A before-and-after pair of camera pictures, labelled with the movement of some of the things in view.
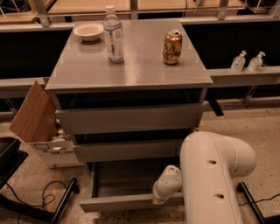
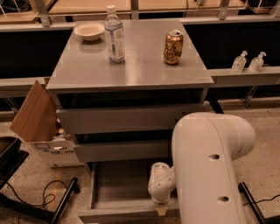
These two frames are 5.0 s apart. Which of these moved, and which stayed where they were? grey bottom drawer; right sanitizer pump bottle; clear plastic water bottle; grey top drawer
Moved: grey bottom drawer
Stayed: right sanitizer pump bottle; clear plastic water bottle; grey top drawer
